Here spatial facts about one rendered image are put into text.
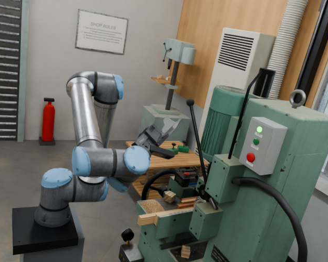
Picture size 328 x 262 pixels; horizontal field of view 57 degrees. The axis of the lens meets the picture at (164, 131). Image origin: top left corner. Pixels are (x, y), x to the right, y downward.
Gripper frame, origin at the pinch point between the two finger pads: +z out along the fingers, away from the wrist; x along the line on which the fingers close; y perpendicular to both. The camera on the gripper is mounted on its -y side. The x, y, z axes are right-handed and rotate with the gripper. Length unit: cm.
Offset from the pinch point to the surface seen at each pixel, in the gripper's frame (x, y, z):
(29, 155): 276, 53, 26
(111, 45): 218, 87, 182
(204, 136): -3.7, -13.3, 5.6
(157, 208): 22.9, -23.9, -21.1
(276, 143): -42.3, -19.9, -7.9
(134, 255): 46, -37, -37
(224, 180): -21.3, -22.3, -16.1
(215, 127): -10.9, -12.2, 7.5
